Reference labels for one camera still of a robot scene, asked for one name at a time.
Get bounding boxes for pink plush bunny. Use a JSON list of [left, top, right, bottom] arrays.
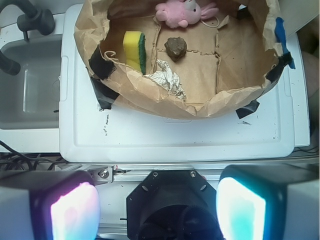
[[155, 0, 219, 29]]

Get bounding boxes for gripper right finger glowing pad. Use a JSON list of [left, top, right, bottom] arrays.
[[216, 164, 320, 240]]

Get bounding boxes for brown rock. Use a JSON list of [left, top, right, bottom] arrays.
[[164, 37, 187, 62]]

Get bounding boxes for black tape left patch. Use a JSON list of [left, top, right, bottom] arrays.
[[88, 46, 120, 111]]

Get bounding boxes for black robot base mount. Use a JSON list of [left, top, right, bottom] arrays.
[[126, 170, 224, 240]]

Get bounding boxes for black cables bundle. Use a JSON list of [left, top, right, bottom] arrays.
[[0, 139, 83, 173]]

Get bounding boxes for aluminium frame rail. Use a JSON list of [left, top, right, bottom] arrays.
[[81, 162, 227, 185]]

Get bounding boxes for black tape patch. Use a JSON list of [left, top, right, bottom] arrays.
[[88, 46, 120, 111], [236, 100, 260, 119]]

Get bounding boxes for yellow green sponge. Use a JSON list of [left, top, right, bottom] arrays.
[[122, 31, 147, 75]]

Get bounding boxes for brown paper bag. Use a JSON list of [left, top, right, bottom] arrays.
[[74, 0, 288, 120]]

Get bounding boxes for black tape right patch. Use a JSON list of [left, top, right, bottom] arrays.
[[236, 100, 260, 119]]

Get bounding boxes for blue tape strip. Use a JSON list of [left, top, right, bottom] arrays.
[[274, 17, 296, 70]]

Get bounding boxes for dark grey faucet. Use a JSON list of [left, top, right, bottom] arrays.
[[0, 0, 56, 76]]

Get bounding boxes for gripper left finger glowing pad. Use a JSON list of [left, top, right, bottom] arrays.
[[0, 170, 101, 240]]

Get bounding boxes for crumpled white paper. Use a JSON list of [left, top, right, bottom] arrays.
[[145, 59, 187, 101]]

